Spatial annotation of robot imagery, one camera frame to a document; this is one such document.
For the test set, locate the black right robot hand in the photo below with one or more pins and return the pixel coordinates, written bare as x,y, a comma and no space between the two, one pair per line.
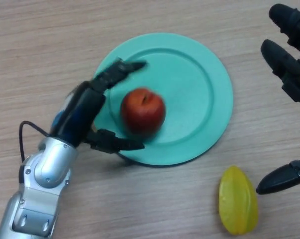
291,77

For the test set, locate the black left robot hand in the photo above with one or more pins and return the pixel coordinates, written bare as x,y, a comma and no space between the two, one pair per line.
77,112

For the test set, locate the red apple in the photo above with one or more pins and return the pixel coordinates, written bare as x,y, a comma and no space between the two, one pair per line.
143,112

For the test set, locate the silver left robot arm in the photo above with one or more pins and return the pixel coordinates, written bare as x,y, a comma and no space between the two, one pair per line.
40,184

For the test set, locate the green round plate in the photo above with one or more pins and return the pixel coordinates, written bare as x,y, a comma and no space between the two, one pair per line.
192,104

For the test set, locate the yellow starfruit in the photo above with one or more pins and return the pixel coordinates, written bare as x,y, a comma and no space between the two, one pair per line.
239,204

